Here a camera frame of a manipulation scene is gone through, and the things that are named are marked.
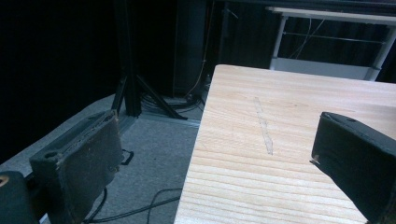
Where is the black metal stand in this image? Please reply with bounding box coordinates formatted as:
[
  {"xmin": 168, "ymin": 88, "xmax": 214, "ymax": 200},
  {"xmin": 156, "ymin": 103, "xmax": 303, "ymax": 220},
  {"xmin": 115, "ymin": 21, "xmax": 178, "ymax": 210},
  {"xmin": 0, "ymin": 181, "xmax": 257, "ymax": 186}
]
[{"xmin": 111, "ymin": 0, "xmax": 189, "ymax": 121}]

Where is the strip of clear tape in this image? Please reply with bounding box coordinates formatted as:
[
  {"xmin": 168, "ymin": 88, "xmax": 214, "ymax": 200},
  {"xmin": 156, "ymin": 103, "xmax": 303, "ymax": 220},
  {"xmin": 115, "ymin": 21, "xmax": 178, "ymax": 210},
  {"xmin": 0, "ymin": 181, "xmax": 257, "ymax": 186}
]
[{"xmin": 252, "ymin": 96, "xmax": 275, "ymax": 157}]

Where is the black floor cable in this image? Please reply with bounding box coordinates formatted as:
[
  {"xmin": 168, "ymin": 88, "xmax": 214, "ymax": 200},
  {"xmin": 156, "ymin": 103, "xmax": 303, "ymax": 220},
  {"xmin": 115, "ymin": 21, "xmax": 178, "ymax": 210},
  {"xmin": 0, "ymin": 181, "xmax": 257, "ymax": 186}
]
[{"xmin": 83, "ymin": 187, "xmax": 184, "ymax": 224}]

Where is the white metal table frame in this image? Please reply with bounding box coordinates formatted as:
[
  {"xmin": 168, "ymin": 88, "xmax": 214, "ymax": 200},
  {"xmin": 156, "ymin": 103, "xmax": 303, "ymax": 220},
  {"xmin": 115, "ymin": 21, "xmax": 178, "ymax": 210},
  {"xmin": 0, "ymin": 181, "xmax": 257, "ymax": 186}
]
[{"xmin": 266, "ymin": 6, "xmax": 396, "ymax": 82}]

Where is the bundle of black cables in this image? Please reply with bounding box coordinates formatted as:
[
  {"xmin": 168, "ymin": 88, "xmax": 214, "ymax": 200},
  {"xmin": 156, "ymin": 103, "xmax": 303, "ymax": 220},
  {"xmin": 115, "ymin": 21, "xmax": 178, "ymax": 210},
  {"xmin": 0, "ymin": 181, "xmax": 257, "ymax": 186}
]
[{"xmin": 140, "ymin": 91, "xmax": 206, "ymax": 115}]

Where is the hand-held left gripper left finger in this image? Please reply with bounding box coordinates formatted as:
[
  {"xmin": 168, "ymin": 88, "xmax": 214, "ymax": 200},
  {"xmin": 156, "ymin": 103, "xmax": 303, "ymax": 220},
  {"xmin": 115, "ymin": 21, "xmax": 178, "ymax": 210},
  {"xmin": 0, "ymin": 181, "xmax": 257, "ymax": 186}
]
[{"xmin": 29, "ymin": 109, "xmax": 124, "ymax": 224}]

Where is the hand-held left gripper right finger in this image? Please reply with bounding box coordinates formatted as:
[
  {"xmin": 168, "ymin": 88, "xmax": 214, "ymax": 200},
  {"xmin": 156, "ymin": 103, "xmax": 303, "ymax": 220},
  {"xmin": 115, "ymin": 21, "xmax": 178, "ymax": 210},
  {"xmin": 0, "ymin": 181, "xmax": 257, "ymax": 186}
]
[{"xmin": 309, "ymin": 111, "xmax": 396, "ymax": 224}]

